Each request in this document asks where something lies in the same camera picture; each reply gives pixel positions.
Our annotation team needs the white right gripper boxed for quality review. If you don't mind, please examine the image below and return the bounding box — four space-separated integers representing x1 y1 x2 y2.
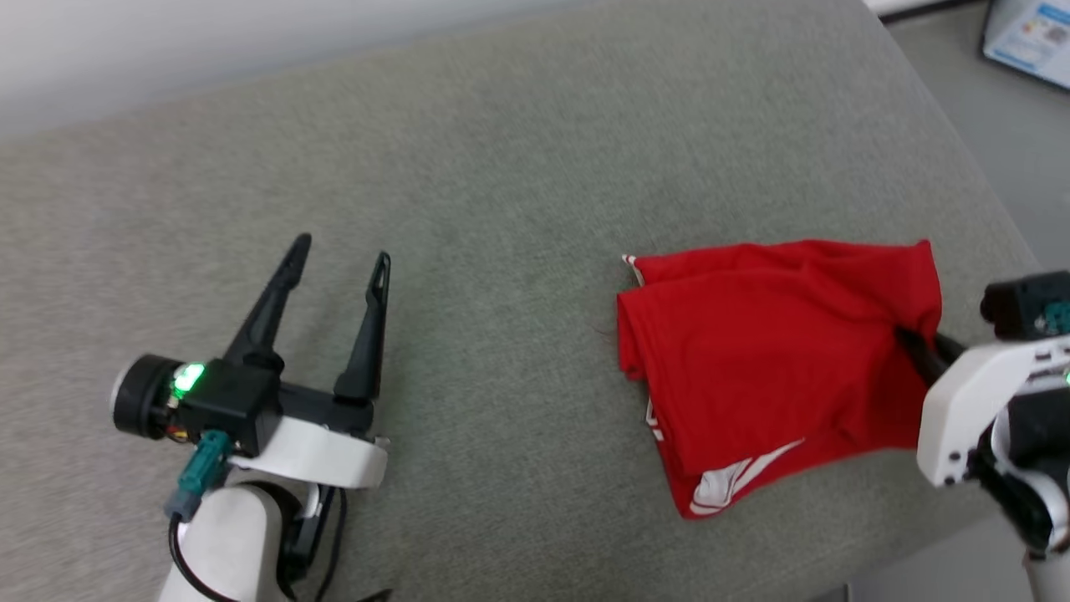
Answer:
894 327 1070 487

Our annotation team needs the red and white jersey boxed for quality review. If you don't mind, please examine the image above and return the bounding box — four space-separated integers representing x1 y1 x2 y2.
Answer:
617 239 944 520

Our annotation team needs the blue and white cardboard box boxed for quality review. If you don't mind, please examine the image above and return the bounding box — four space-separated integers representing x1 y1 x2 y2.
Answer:
982 0 1070 91

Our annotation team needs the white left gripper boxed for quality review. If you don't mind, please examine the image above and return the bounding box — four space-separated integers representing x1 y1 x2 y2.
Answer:
224 233 392 491

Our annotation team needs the black cylindrical motor green light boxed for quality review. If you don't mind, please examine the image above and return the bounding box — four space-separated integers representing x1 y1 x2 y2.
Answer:
111 355 206 442

